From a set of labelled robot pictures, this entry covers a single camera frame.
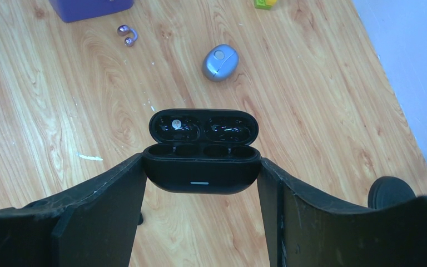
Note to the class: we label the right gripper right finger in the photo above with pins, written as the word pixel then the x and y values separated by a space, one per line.
pixel 305 226

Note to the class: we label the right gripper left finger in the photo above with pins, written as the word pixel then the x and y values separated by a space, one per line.
pixel 91 224

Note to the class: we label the black earbud charging case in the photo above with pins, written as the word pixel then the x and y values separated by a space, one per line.
pixel 202 151

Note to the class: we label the purple earbud left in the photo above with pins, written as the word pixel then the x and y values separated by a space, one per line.
pixel 129 33

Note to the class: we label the purple stapler box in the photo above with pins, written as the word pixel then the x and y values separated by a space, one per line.
pixel 77 10

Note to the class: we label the yellow green toy block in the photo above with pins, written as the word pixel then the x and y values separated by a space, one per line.
pixel 264 4

